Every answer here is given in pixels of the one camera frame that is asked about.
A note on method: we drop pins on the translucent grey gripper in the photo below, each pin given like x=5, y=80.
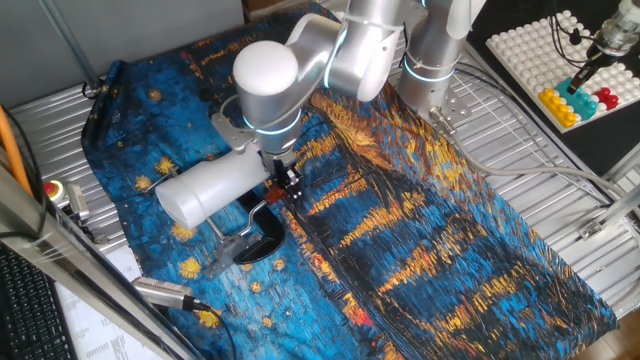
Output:
x=617, y=30

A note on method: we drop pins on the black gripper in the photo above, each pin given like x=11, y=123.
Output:
x=285, y=172

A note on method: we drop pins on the black clamp frame silver head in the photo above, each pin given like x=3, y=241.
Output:
x=265, y=245

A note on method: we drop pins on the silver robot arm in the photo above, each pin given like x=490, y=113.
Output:
x=310, y=60

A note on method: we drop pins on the teal toy brick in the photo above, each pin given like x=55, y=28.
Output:
x=580, y=100

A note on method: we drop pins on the red toy brick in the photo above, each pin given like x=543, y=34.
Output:
x=607, y=97

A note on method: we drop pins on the yellow toy brick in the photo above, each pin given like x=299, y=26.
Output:
x=560, y=107

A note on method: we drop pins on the white studded baseplate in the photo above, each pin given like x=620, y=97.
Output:
x=530, y=55

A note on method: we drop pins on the aluminium profile bar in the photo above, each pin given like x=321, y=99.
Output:
x=610, y=212

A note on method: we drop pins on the starry night painting cloth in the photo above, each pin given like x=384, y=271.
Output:
x=425, y=250

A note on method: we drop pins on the brown cardboard box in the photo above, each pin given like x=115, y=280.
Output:
x=265, y=5

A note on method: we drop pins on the printed paper sheet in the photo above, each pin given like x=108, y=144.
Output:
x=100, y=330

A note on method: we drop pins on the red emergency stop button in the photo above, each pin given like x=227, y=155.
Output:
x=51, y=190

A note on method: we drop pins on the grey metal pole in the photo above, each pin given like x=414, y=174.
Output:
x=70, y=45

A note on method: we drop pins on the orange tube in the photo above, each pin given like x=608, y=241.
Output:
x=12, y=150

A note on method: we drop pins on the black keyboard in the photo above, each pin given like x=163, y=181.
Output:
x=30, y=315

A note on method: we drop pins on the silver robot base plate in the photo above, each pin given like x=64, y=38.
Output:
x=452, y=110

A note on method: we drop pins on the grey switch box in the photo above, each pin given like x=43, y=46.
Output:
x=78, y=200

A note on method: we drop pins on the aluminium frame beam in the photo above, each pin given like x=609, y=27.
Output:
x=75, y=272

